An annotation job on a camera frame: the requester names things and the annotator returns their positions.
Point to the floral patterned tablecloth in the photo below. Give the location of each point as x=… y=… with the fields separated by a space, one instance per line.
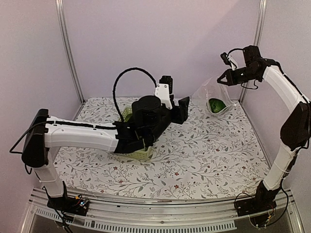
x=206 y=157

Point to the yellow-green fruit toy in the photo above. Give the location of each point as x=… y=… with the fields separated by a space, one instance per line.
x=127 y=117

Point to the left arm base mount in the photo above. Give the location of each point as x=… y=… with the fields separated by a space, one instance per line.
x=72 y=205

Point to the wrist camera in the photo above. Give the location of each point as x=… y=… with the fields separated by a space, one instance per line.
x=229 y=60
x=164 y=91

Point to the aluminium front rail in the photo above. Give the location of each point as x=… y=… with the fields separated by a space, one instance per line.
x=118 y=214

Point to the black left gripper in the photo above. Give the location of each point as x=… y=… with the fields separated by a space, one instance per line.
x=183 y=105

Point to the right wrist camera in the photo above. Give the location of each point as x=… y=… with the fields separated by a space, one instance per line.
x=229 y=60

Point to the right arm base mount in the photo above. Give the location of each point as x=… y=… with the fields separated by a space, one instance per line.
x=246 y=204

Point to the left aluminium frame post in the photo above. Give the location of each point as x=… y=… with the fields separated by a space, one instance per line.
x=68 y=51

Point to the beige perforated plastic basket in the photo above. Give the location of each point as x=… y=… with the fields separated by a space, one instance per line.
x=143 y=154

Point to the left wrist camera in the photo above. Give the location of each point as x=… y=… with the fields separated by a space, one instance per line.
x=164 y=91

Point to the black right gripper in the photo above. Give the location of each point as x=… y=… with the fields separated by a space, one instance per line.
x=231 y=79

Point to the green bok choy toy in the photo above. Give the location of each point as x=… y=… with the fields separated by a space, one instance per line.
x=216 y=105

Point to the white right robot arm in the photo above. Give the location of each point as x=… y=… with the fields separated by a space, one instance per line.
x=295 y=131

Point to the clear zip top bag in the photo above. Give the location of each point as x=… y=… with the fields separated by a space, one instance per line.
x=211 y=89

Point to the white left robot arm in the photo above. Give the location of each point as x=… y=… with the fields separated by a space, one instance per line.
x=47 y=132

